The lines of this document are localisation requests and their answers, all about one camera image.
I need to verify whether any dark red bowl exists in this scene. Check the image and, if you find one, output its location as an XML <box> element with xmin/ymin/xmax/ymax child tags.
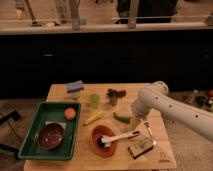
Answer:
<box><xmin>37</xmin><ymin>123</ymin><xmax>64</xmax><ymax>150</ymax></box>

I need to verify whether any bunch of dark grapes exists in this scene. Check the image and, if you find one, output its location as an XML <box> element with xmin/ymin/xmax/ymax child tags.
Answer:
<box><xmin>107</xmin><ymin>89</ymin><xmax>127</xmax><ymax>98</ymax></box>

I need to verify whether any green plastic tray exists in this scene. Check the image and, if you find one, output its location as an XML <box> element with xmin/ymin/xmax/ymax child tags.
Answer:
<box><xmin>18</xmin><ymin>102</ymin><xmax>81</xmax><ymax>160</ymax></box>

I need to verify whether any orange oval plate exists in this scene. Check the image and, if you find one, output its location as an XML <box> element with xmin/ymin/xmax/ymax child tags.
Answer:
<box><xmin>90</xmin><ymin>125</ymin><xmax>117</xmax><ymax>158</ymax></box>

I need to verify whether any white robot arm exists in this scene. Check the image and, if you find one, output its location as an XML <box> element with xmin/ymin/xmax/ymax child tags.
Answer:
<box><xmin>131</xmin><ymin>81</ymin><xmax>213</xmax><ymax>142</ymax></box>

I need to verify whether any blue sponge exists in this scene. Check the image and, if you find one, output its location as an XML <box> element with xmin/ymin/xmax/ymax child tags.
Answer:
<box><xmin>66</xmin><ymin>80</ymin><xmax>84</xmax><ymax>93</ymax></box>

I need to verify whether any green plastic cup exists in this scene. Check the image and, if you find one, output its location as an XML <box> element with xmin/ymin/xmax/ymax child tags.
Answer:
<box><xmin>88</xmin><ymin>94</ymin><xmax>100</xmax><ymax>108</ymax></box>

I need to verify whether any small clear cup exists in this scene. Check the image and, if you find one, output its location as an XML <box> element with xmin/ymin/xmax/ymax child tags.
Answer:
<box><xmin>71</xmin><ymin>91</ymin><xmax>81</xmax><ymax>101</ymax></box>

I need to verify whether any wooden block with black base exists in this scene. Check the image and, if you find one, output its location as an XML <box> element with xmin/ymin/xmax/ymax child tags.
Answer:
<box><xmin>128</xmin><ymin>138</ymin><xmax>154</xmax><ymax>159</ymax></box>

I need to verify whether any orange round fruit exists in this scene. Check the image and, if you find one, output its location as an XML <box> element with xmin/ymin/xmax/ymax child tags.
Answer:
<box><xmin>64</xmin><ymin>108</ymin><xmax>76</xmax><ymax>120</ymax></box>

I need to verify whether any wooden table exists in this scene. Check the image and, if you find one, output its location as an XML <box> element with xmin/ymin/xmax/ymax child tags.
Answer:
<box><xmin>24</xmin><ymin>83</ymin><xmax>177</xmax><ymax>171</ymax></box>

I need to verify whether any silver fork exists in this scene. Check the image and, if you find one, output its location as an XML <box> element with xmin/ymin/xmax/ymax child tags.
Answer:
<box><xmin>144</xmin><ymin>120</ymin><xmax>157</xmax><ymax>146</ymax></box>

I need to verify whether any white dish brush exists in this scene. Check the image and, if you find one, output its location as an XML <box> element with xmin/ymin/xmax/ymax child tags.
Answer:
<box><xmin>97</xmin><ymin>131</ymin><xmax>140</xmax><ymax>147</ymax></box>

